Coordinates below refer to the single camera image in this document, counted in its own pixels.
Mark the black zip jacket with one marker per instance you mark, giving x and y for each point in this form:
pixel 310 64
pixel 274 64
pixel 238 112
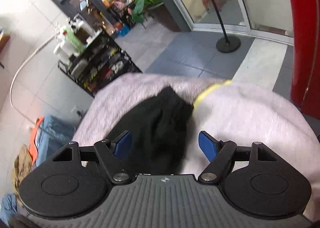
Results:
pixel 158 126

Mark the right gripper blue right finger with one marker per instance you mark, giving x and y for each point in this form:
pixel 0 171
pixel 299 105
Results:
pixel 208 145

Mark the black wire storage rack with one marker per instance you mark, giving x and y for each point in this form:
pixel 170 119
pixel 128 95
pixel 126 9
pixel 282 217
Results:
pixel 101 63

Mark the black round-base stand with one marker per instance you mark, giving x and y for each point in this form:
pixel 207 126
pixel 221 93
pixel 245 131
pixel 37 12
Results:
pixel 226 44

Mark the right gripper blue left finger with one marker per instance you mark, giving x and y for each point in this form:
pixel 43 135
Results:
pixel 121 145

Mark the red cabinet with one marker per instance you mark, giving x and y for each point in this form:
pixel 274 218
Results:
pixel 305 78

